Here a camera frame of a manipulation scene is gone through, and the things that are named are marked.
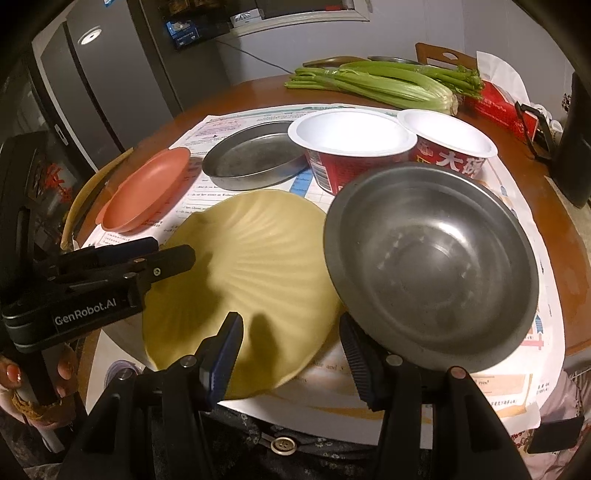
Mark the white box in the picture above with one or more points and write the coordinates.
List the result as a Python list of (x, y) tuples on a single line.
[(247, 16)]

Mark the yellow curved chair back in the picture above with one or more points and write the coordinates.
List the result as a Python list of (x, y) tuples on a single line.
[(87, 194)]

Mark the grey refrigerator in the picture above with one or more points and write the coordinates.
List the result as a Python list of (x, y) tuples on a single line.
[(115, 78)]

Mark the yellow ribbed plate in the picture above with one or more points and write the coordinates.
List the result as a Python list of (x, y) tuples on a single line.
[(258, 258)]

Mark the dark tall appliance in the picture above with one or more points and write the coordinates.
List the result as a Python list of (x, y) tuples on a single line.
[(577, 147)]

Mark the small red paper bowl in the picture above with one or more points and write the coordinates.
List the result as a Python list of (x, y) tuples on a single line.
[(443, 129)]

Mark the large steel bowl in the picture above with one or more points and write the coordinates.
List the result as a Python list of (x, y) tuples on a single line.
[(429, 263)]

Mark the printed newspaper sheet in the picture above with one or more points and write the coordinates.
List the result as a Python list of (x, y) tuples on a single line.
[(535, 212), (231, 122)]

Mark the blue box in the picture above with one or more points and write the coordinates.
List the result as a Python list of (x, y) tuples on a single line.
[(182, 34)]

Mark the person's left hand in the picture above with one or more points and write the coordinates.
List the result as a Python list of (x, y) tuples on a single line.
[(67, 369)]

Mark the dark glass cabinet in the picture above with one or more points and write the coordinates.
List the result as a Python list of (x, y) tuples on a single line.
[(27, 110)]

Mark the brown wooden chair back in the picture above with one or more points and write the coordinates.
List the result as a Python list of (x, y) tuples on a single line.
[(427, 55)]

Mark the red paper cutting decoration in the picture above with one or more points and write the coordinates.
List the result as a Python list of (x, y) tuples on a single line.
[(51, 180)]

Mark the white framed wall niche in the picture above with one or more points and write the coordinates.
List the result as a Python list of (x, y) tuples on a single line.
[(300, 21)]

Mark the small steel bowl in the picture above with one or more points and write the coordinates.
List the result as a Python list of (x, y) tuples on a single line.
[(392, 59)]

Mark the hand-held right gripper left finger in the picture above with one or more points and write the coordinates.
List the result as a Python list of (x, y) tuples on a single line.
[(225, 357)]

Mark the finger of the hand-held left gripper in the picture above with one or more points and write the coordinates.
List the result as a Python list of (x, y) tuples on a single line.
[(111, 253), (157, 270)]

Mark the wide red paper bowl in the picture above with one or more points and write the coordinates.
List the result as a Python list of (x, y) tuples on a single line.
[(346, 131)]

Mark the steel pan plate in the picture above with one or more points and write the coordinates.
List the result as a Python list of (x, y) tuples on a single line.
[(249, 157)]

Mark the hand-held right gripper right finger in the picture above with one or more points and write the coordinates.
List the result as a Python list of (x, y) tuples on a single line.
[(361, 369)]

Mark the green celery bunch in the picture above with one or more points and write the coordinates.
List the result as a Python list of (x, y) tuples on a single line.
[(392, 85)]

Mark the red tissue box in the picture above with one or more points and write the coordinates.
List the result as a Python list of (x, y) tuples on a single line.
[(498, 110)]

